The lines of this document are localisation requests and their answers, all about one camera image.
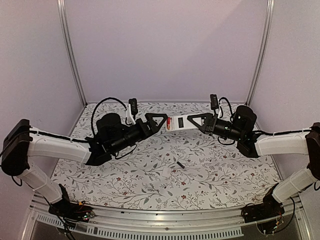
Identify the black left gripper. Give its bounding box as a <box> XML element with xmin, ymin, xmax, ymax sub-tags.
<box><xmin>109</xmin><ymin>112</ymin><xmax>168</xmax><ymax>155</ymax></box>

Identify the white red remote control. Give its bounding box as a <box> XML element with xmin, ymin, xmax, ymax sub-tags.
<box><xmin>165</xmin><ymin>115</ymin><xmax>197</xmax><ymax>132</ymax></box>

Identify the purple blue battery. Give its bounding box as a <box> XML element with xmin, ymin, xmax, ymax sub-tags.
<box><xmin>176</xmin><ymin>161</ymin><xmax>185</xmax><ymax>169</ymax></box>

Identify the white battery cover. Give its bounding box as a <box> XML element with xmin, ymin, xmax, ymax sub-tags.
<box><xmin>161</xmin><ymin>168</ymin><xmax>171</xmax><ymax>178</ymax></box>

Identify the orange red battery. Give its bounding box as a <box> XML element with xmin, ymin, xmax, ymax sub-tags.
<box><xmin>166</xmin><ymin>117</ymin><xmax>171</xmax><ymax>131</ymax></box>

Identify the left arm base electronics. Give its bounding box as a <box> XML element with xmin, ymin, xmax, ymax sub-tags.
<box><xmin>48</xmin><ymin>184</ymin><xmax>95</xmax><ymax>226</ymax></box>

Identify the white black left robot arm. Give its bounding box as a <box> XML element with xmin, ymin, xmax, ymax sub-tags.
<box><xmin>0</xmin><ymin>113</ymin><xmax>168</xmax><ymax>217</ymax></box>

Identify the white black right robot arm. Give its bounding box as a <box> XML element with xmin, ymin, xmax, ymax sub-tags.
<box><xmin>187</xmin><ymin>105</ymin><xmax>320</xmax><ymax>218</ymax></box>

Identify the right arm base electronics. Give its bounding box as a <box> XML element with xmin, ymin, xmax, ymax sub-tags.
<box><xmin>241</xmin><ymin>183</ymin><xmax>285</xmax><ymax>235</ymax></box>

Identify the floral patterned table mat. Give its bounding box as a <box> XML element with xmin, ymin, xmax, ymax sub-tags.
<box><xmin>51</xmin><ymin>101</ymin><xmax>285</xmax><ymax>210</ymax></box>

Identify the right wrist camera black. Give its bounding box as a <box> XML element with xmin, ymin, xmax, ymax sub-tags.
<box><xmin>210</xmin><ymin>94</ymin><xmax>223</xmax><ymax>118</ymax></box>

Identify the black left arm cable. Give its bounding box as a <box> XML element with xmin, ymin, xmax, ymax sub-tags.
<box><xmin>90</xmin><ymin>97</ymin><xmax>129</xmax><ymax>136</ymax></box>

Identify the aluminium front rail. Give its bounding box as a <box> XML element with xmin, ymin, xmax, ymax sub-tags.
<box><xmin>20</xmin><ymin>194</ymin><xmax>315</xmax><ymax>240</ymax></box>

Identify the aluminium right frame post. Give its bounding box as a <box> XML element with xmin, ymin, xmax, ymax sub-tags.
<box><xmin>245</xmin><ymin>0</ymin><xmax>275</xmax><ymax>106</ymax></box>

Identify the aluminium frame post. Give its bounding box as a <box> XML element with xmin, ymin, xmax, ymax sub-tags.
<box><xmin>245</xmin><ymin>0</ymin><xmax>275</xmax><ymax>106</ymax></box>
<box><xmin>56</xmin><ymin>0</ymin><xmax>88</xmax><ymax>107</ymax></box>

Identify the aluminium left frame post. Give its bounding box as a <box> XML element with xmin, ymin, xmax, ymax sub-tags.
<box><xmin>56</xmin><ymin>0</ymin><xmax>88</xmax><ymax>107</ymax></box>

